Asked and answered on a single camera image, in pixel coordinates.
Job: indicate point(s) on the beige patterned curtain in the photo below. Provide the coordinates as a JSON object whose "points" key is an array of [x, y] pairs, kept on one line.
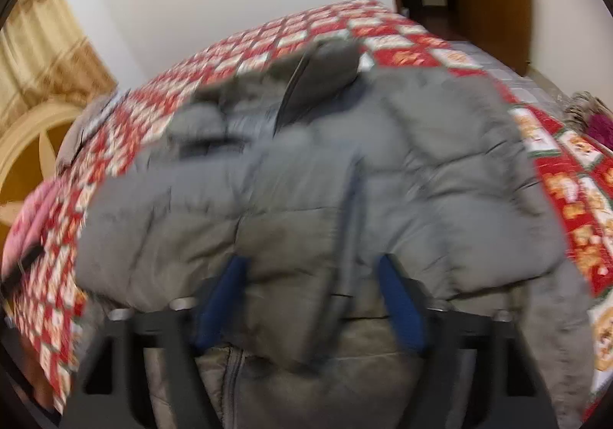
{"points": [[43, 50]]}

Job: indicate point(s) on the cream arched headboard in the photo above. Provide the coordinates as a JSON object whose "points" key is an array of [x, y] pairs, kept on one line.
{"points": [[28, 132]]}

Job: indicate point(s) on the beige patterned cloth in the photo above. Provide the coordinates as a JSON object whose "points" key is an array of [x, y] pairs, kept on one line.
{"points": [[582, 106]]}

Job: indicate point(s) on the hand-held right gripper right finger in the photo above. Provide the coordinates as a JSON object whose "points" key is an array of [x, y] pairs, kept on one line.
{"points": [[402, 309]]}

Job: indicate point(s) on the pink cloth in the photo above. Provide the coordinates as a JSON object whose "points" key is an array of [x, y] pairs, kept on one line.
{"points": [[26, 223]]}

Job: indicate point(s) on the grey cloth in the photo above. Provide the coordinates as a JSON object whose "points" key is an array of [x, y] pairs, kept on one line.
{"points": [[81, 132]]}

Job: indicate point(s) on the magenta cloth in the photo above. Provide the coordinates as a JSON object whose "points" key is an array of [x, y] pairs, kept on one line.
{"points": [[601, 130]]}

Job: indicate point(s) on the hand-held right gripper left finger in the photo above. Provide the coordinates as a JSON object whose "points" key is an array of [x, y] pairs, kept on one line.
{"points": [[221, 304]]}

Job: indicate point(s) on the grey puffer jacket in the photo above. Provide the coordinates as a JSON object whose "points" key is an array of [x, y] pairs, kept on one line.
{"points": [[311, 170]]}

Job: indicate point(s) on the red printed bedspread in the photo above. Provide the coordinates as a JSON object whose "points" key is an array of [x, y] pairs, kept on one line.
{"points": [[407, 43]]}

